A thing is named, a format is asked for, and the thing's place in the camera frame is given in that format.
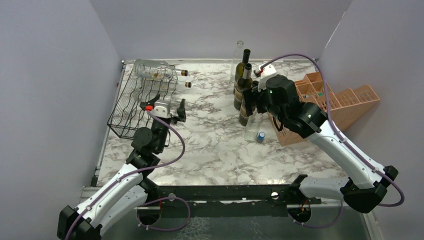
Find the clear rounded glass bottle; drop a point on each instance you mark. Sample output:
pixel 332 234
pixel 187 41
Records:
pixel 253 126

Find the dark green wine bottle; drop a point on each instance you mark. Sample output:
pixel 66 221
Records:
pixel 239 69

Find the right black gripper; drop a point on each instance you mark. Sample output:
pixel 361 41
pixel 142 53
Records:
pixel 251 95

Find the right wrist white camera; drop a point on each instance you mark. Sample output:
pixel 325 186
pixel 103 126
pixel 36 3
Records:
pixel 264 74

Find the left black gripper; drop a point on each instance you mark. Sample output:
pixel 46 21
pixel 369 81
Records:
pixel 181 112

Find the wine bottle silver foil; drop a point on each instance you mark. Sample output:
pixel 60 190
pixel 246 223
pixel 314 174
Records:
pixel 243 117
pixel 242 83

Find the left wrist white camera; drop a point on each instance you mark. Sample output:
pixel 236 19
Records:
pixel 160 109

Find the black wire wine rack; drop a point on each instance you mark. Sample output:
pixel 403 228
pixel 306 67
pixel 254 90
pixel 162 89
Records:
pixel 127 116

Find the blue small cylinder can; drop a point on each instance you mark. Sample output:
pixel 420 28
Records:
pixel 260 137

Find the bottle with brown cap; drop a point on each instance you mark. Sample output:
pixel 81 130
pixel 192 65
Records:
pixel 182 72

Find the wrist white camera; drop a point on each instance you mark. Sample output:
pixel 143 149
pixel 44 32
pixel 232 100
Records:
pixel 160 109
pixel 264 74

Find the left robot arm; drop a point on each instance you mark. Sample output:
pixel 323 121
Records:
pixel 130 187

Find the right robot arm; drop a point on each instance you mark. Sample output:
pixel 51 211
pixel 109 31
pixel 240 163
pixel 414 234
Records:
pixel 367 182

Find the pink plastic organizer basket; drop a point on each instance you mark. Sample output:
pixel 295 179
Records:
pixel 346 106

